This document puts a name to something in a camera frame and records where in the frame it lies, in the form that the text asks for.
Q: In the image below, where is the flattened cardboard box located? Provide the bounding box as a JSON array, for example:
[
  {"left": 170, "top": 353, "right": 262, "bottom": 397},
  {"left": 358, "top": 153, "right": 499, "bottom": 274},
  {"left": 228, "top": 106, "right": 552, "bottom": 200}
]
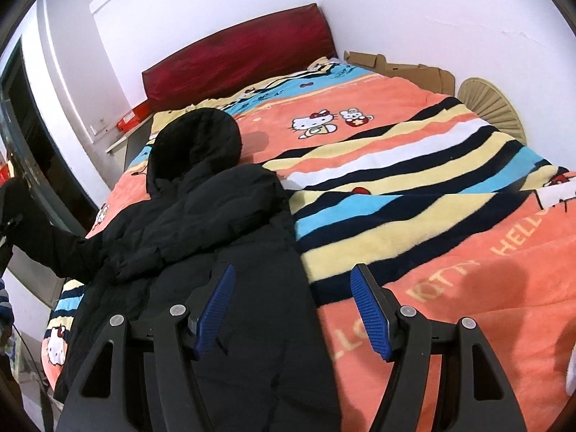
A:
[{"left": 343, "top": 51, "right": 457, "bottom": 96}]

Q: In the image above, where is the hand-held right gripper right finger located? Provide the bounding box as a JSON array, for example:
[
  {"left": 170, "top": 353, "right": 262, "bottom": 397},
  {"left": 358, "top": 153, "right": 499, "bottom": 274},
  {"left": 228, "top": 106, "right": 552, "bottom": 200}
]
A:
[{"left": 350, "top": 262, "right": 528, "bottom": 432}]

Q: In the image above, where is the beige fan guard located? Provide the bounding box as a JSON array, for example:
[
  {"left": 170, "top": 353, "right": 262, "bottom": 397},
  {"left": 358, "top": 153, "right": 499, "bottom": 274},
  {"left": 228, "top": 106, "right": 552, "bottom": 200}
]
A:
[{"left": 458, "top": 77, "right": 528, "bottom": 145}]

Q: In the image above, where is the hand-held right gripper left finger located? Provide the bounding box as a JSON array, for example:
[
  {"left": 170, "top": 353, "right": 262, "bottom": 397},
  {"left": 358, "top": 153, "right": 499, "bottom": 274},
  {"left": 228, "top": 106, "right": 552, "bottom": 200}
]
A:
[{"left": 55, "top": 262, "right": 237, "bottom": 432}]

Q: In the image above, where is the red box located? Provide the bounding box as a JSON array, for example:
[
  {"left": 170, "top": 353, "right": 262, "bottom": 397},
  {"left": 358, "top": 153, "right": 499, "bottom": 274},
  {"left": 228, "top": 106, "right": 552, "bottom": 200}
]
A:
[{"left": 116, "top": 101, "right": 151, "bottom": 130}]

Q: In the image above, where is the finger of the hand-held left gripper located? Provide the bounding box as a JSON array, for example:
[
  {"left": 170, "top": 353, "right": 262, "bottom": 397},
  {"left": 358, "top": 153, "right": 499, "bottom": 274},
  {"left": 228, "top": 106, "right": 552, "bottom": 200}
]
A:
[{"left": 0, "top": 213, "right": 24, "bottom": 275}]

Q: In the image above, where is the black hooded jacket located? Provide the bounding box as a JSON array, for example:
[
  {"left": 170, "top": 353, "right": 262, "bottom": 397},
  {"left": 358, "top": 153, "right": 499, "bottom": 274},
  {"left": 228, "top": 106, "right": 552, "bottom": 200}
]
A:
[{"left": 0, "top": 108, "right": 343, "bottom": 432}]

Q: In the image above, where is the striped cartoon printed blanket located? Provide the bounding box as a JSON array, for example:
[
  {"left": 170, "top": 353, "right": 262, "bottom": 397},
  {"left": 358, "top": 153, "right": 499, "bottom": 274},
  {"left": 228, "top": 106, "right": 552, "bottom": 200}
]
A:
[{"left": 40, "top": 56, "right": 576, "bottom": 432}]

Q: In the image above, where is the red padded headboard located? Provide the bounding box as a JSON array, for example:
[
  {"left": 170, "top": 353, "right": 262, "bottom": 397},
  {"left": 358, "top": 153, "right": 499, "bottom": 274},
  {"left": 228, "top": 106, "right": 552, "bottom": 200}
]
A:
[{"left": 141, "top": 4, "right": 338, "bottom": 113}]

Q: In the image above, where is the white bedside table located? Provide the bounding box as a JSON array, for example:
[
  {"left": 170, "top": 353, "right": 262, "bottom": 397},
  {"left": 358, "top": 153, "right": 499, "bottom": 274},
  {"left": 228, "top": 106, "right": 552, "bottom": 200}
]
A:
[{"left": 107, "top": 114, "right": 156, "bottom": 174}]

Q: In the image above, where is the dark teal door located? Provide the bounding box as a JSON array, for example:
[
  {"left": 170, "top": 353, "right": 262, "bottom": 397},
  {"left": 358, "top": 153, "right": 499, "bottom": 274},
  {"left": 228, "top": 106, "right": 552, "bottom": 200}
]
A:
[{"left": 0, "top": 38, "right": 106, "bottom": 237}]

